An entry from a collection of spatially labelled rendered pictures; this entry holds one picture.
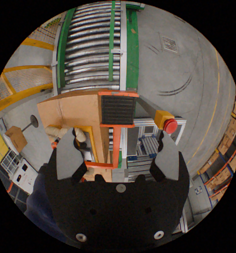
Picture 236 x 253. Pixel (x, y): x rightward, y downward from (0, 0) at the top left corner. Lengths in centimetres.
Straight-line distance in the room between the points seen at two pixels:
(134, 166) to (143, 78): 118
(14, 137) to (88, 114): 186
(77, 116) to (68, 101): 8
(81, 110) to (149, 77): 118
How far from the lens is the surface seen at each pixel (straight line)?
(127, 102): 17
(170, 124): 33
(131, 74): 130
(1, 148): 765
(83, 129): 39
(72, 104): 39
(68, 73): 86
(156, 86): 142
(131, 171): 74
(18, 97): 74
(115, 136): 23
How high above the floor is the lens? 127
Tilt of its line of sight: 59 degrees down
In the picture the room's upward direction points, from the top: 179 degrees counter-clockwise
